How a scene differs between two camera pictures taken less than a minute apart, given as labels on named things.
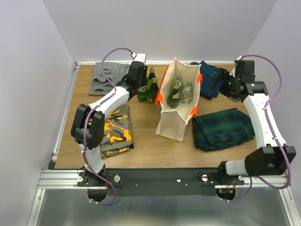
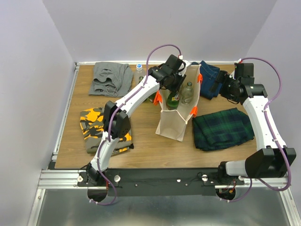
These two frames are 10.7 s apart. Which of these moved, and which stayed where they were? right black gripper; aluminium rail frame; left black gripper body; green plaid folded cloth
Moved: left black gripper body
Stayed: aluminium rail frame; right black gripper; green plaid folded cloth
